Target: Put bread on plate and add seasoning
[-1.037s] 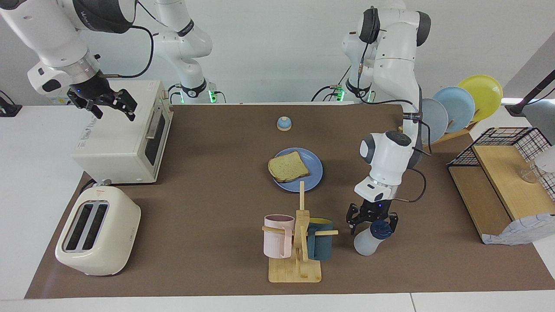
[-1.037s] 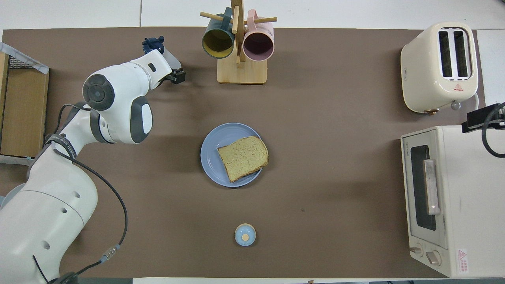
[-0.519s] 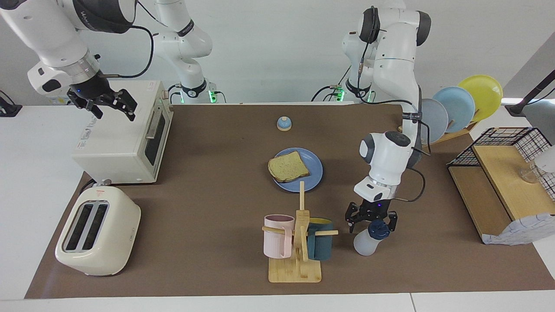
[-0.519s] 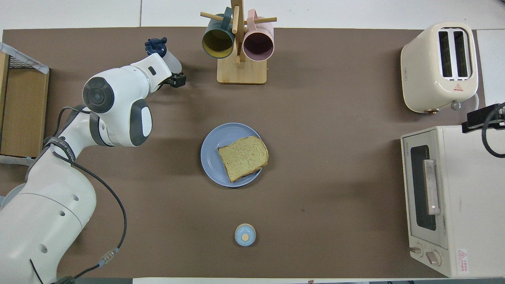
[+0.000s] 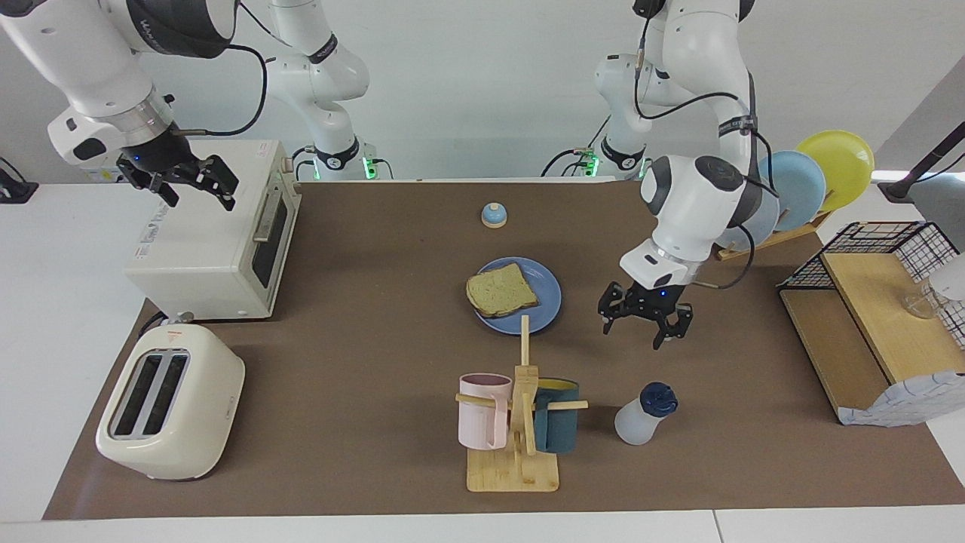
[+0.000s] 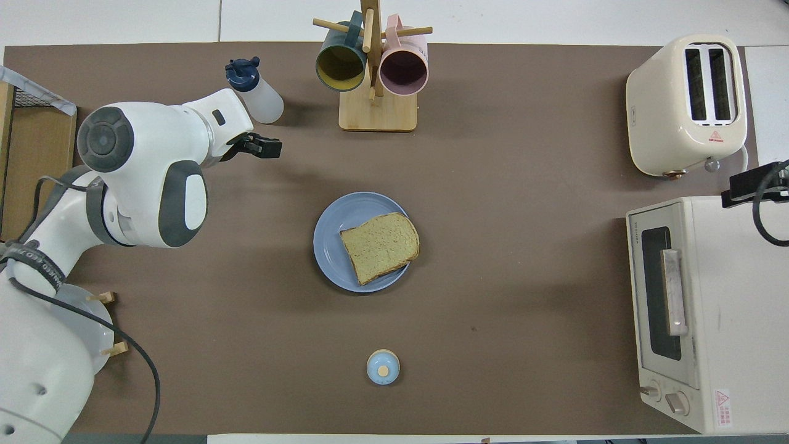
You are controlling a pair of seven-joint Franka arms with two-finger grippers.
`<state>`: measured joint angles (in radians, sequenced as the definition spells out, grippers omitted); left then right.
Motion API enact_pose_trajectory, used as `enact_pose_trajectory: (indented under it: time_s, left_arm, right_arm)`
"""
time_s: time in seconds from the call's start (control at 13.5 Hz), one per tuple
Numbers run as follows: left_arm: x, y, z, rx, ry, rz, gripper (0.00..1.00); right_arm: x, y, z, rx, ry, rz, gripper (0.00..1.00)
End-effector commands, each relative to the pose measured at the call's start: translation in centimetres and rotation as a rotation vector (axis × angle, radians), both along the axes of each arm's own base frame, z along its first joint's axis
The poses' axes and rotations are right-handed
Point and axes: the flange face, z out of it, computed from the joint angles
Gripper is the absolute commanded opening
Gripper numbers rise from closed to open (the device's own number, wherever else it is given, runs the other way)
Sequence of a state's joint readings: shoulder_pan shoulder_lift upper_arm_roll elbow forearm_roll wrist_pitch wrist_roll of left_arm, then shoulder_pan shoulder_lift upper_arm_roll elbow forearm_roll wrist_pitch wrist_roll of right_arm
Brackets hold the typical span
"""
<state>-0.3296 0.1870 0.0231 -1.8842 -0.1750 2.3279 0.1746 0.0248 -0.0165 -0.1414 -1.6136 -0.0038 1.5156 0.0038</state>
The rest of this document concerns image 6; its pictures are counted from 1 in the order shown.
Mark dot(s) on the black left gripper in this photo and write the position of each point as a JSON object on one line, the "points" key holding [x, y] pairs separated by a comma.
{"points": [[241, 143]]}

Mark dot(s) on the white squeeze bottle blue cap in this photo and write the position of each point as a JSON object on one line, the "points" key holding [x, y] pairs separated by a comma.
{"points": [[265, 102]]}

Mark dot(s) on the toasted bread slice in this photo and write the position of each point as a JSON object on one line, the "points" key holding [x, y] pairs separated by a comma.
{"points": [[379, 246]]}

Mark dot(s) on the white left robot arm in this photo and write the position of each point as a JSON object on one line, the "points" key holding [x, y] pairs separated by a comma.
{"points": [[142, 172]]}

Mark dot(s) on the blue round plate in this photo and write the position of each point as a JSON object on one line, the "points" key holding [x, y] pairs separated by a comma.
{"points": [[330, 234]]}

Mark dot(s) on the grey plate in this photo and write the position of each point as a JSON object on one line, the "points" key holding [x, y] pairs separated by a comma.
{"points": [[98, 327]]}

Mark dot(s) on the wooden plate rack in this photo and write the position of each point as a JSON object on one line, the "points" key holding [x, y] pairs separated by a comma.
{"points": [[117, 349]]}

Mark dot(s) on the dark teal mug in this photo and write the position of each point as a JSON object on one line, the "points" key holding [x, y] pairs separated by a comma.
{"points": [[341, 65]]}

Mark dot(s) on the wooden mug tree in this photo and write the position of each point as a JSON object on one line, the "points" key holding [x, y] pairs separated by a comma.
{"points": [[377, 114]]}

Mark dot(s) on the cream toaster oven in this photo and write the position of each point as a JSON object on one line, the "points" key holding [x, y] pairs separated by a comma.
{"points": [[739, 308]]}

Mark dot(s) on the cream two-slot toaster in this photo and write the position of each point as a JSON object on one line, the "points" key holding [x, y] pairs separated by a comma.
{"points": [[656, 105]]}

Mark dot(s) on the brown table mat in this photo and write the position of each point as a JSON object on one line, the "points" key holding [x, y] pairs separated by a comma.
{"points": [[246, 277]]}

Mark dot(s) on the pink mug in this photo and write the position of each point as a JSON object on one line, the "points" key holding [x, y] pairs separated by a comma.
{"points": [[404, 69]]}

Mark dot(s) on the marbled patterned cloth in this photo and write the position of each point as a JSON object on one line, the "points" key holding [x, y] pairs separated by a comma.
{"points": [[37, 92]]}

